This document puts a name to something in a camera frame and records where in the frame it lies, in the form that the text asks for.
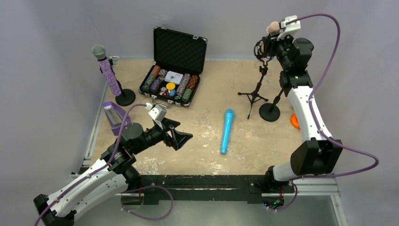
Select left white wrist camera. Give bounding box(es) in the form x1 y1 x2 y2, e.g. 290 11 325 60
145 103 167 129

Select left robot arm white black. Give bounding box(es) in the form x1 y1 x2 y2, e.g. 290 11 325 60
34 118 193 226

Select black round-base clip stand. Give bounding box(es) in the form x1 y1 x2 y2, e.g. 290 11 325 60
101 56 136 107

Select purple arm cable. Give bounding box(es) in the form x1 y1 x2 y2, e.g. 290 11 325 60
288 14 380 182
33 103 149 226

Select black poker chip case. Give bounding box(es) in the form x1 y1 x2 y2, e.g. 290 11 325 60
138 27 208 107

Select orange toy piece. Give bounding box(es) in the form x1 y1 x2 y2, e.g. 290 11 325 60
290 113 300 129

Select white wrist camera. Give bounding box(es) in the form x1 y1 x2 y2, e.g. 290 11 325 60
277 15 301 40
145 103 167 129

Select blue microphone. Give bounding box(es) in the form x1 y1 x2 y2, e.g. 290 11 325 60
220 109 234 154

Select pink microphone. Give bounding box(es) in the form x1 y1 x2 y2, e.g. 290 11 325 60
260 21 280 54

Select black tripod shock-mount stand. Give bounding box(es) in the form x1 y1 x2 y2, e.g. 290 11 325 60
237 40 273 120

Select white card deck box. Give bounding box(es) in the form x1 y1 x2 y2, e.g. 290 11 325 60
164 71 184 85

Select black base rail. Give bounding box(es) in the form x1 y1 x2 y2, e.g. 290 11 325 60
133 175 295 205

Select purple glitter microphone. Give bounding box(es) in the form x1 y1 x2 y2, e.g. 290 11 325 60
92 45 122 97

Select purple metronome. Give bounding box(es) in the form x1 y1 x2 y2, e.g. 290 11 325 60
103 101 126 136

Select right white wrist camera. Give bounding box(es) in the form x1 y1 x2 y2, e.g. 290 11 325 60
277 15 301 40

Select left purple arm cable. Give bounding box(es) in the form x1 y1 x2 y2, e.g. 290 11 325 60
33 103 149 226

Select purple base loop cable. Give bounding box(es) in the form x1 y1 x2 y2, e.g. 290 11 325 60
120 186 174 221

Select yellow dealer chip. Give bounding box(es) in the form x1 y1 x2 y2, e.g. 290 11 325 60
166 82 176 90

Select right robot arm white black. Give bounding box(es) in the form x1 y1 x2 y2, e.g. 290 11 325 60
262 34 343 182

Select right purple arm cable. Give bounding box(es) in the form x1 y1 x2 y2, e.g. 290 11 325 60
288 14 380 182

